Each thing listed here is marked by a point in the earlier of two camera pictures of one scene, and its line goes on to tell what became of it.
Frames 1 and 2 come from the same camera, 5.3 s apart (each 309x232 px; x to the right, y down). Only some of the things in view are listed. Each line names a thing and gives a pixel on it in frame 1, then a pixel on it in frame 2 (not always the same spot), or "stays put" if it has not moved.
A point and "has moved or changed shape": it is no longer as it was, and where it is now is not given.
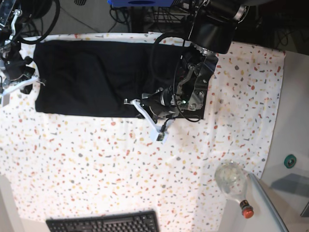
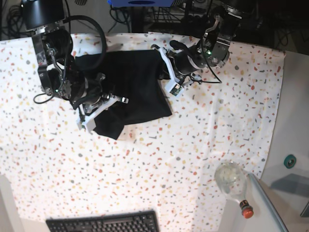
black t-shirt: (102, 79) has moved or changed shape
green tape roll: (290, 161) stays put
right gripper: (160, 103) -> (188, 61)
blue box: (140, 3) stays put
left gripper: (17, 70) -> (90, 91)
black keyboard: (140, 222) stays put
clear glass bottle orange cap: (231, 178) stays put
